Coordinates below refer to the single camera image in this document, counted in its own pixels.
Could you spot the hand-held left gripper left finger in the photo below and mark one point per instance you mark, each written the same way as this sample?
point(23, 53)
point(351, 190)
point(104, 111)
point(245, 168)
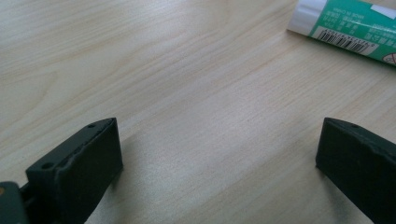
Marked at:
point(84, 174)

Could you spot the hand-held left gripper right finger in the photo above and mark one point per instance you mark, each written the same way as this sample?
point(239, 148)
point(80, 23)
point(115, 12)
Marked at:
point(361, 168)

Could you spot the green and white glue stick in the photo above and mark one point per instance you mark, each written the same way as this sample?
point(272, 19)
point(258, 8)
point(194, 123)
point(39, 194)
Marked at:
point(348, 25)

